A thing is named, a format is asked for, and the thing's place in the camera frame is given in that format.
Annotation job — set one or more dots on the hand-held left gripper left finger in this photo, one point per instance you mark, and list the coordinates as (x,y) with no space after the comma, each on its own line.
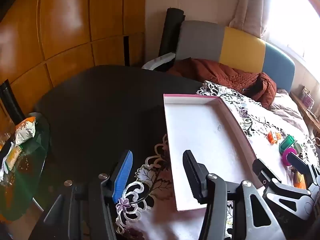
(123,175)

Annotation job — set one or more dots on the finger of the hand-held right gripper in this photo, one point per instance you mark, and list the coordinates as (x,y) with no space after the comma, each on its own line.
(297,162)
(262,171)

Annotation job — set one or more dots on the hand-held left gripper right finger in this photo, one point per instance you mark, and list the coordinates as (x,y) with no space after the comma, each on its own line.
(193,175)

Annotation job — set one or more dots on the magenta plastic disc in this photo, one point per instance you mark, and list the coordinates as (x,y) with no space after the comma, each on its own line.
(286,158)

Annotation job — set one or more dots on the orange plastic trough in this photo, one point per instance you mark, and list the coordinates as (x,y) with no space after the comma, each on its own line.
(300,181)

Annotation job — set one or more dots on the green plastic toy piece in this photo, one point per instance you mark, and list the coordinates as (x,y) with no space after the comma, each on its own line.
(287,143)

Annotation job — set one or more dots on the orange white toy block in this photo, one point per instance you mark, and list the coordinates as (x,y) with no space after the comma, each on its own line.
(273,137)

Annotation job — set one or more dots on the pink cardboard box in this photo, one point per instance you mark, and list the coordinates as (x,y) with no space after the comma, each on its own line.
(200,130)

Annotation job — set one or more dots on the white floral tablecloth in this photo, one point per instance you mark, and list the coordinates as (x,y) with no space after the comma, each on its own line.
(262,120)

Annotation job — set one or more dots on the wooden nightstand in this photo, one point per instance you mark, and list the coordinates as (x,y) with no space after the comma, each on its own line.
(303,111)

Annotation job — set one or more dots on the pink pillow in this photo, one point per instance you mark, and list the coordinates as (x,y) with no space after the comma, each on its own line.
(287,107)

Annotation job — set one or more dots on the purple box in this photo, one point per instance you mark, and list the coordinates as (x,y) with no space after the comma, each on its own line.
(307,100)

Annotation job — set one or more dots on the glass side table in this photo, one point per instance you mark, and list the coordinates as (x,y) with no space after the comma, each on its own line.
(25,175)

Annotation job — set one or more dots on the rust brown quilted jacket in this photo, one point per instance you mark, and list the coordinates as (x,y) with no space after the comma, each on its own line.
(220,72)

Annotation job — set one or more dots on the white orange snack packet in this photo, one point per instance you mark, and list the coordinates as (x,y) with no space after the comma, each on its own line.
(25,130)

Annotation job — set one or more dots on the yellow packet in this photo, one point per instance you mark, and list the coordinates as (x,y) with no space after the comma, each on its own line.
(13,156)

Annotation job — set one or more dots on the white chair armrest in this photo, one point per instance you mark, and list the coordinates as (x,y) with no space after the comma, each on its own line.
(160,60)

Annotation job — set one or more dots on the grey yellow blue headboard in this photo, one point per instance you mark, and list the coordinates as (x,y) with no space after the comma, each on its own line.
(245,47)

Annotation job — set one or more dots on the bright window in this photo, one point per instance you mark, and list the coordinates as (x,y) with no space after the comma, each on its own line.
(295,17)

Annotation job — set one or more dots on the black rolled mat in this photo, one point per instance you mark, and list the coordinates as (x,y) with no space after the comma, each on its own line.
(171,30)

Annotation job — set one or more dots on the beige curtain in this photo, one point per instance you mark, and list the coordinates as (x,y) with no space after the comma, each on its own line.
(250,5)

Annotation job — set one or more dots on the wooden wardrobe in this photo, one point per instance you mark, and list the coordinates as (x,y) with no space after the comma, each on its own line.
(67,17)

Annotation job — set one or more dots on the black post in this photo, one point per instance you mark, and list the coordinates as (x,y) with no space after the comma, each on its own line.
(10,100)

